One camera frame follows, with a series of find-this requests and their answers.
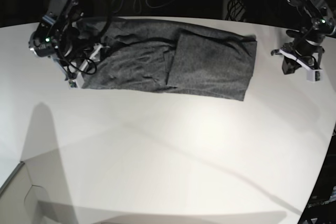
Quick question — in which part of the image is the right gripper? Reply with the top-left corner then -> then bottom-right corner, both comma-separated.
54,44 -> 103,81

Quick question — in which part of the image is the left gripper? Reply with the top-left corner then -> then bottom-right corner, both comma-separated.
271,43 -> 324,75

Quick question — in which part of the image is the grey t-shirt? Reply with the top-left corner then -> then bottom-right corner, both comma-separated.
83,18 -> 257,101

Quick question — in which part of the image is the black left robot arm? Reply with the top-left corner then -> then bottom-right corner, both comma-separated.
271,0 -> 335,82

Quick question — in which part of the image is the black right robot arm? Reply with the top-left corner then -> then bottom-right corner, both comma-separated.
28,0 -> 112,81

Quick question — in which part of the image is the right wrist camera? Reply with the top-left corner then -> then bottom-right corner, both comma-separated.
68,74 -> 84,89

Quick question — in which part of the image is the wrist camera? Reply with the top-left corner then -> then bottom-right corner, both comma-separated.
68,74 -> 84,89
307,69 -> 324,82

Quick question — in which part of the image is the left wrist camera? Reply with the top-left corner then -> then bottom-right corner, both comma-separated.
307,69 -> 324,82

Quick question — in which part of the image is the black cable bundle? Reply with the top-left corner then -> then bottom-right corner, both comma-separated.
227,0 -> 247,22

